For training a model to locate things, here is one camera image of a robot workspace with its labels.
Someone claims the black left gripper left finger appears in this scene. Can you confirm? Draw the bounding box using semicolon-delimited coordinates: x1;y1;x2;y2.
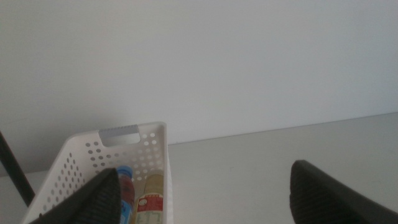
29;167;122;224

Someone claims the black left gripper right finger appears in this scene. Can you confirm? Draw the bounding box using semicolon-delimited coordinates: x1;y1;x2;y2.
289;159;398;224

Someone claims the small clear water bottle blue cap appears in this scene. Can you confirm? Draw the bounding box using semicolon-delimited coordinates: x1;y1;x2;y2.
116;165;136;224

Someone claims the yellow tea bottle green label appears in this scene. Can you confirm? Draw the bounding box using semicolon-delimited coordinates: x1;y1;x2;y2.
130;169;165;224

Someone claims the white perforated plastic basket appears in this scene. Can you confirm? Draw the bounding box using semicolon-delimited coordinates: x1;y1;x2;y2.
20;121;174;224

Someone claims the black metal pole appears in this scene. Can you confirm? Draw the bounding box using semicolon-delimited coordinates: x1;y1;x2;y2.
0;130;36;208

